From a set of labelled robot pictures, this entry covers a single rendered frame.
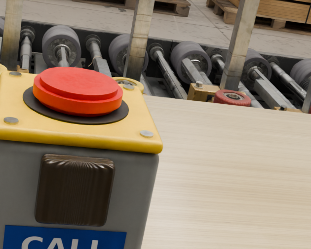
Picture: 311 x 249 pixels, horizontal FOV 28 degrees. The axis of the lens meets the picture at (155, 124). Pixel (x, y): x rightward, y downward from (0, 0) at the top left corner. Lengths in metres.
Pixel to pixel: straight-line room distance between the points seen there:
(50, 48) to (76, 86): 1.52
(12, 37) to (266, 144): 0.60
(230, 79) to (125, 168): 1.23
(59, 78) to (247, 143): 0.88
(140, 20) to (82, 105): 1.14
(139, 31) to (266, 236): 0.68
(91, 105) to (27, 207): 0.05
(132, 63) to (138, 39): 0.06
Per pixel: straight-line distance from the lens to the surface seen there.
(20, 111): 0.27
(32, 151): 0.25
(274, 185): 1.01
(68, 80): 0.28
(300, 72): 2.02
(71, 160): 0.25
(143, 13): 1.39
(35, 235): 0.27
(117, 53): 1.81
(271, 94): 1.73
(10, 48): 1.40
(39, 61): 1.88
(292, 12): 6.80
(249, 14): 1.45
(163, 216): 0.84
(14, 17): 1.38
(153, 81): 1.96
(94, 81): 0.28
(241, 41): 1.46
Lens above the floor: 1.32
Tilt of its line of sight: 22 degrees down
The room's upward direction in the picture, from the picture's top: 11 degrees clockwise
